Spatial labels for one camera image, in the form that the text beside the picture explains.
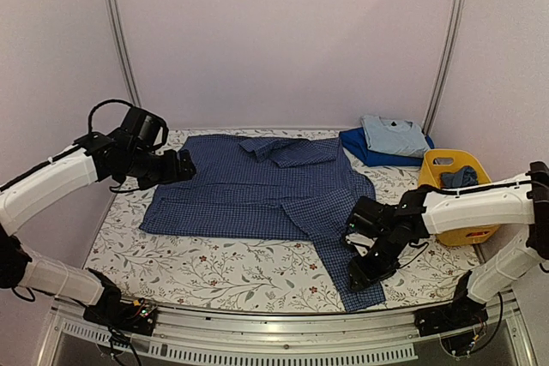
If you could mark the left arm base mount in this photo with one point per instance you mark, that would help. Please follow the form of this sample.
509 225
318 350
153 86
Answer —
138 316

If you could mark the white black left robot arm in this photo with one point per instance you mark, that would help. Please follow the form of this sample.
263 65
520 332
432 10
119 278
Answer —
134 149

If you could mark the grey blue garment in basket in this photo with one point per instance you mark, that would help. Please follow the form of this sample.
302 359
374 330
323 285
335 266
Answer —
465 177

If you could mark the blue checkered button shirt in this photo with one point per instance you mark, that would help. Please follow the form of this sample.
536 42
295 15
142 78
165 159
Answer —
269 188

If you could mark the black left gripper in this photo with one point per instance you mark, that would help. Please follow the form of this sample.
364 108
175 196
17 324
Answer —
171 173

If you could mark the folded royal blue garment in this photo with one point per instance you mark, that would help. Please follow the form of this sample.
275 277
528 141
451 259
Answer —
354 142

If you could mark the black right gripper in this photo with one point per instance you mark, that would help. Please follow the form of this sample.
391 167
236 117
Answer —
363 275

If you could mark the yellow plastic laundry basket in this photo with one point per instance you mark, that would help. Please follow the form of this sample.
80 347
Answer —
454 228

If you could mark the right aluminium frame post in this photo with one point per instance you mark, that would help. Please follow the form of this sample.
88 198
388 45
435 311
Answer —
451 36

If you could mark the folded light blue t-shirt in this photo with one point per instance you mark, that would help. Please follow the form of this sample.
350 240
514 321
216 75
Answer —
394 136

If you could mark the left aluminium frame post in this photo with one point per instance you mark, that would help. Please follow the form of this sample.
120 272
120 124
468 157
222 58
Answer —
115 19

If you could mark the aluminium front rail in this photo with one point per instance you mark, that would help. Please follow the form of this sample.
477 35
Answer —
192 336

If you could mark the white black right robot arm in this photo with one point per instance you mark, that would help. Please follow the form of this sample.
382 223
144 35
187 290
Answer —
427 210

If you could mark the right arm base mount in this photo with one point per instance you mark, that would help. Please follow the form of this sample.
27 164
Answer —
450 319

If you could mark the aluminium frame post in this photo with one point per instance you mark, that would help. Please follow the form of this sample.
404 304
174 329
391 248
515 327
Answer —
451 36
115 19

